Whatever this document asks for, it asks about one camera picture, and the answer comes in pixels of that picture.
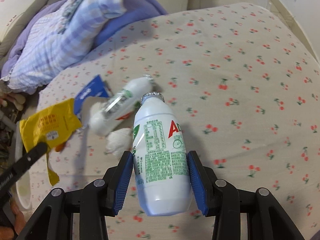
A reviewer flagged person's left hand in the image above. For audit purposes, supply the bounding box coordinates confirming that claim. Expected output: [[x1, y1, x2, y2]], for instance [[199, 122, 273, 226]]
[[7, 200, 27, 236]]

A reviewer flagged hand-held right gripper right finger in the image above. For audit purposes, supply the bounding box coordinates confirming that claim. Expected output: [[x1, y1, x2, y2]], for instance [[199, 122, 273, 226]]
[[186, 151, 309, 240]]

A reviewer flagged cherry print tablecloth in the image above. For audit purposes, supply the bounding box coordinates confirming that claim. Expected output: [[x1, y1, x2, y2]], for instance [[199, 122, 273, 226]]
[[15, 2, 320, 240]]

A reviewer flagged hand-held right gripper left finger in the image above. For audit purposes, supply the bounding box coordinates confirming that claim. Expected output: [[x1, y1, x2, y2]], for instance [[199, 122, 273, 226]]
[[16, 150, 134, 240]]

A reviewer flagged purple mattress sheet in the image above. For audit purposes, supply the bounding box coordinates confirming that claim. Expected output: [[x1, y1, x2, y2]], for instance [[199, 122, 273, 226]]
[[94, 4, 169, 48]]

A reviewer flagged pink plush toy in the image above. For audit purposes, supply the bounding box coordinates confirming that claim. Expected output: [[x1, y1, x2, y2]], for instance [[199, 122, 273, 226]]
[[0, 90, 28, 113]]

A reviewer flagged blue cardboard box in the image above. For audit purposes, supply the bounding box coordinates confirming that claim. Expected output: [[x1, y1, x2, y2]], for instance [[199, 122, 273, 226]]
[[74, 74, 113, 120]]

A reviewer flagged yellow snack packet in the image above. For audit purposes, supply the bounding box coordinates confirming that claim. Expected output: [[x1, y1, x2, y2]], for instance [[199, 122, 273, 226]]
[[19, 98, 83, 187]]

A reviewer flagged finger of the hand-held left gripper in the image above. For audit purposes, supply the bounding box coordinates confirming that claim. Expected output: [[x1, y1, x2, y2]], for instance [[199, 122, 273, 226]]
[[10, 142, 48, 180]]

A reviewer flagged blue plaid quilt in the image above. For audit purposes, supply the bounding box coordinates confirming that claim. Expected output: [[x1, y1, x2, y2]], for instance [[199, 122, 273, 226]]
[[0, 0, 128, 95]]

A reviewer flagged white yogurt drink bottle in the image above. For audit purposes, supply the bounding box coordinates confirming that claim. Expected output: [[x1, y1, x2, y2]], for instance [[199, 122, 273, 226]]
[[89, 76, 153, 137], [132, 92, 193, 217]]

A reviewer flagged white crumpled tissue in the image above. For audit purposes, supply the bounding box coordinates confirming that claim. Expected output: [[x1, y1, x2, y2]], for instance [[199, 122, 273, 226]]
[[105, 127, 133, 159]]

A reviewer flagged grey headboard cushion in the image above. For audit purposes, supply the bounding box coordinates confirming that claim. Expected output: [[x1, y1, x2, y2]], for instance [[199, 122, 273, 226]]
[[0, 0, 65, 55]]

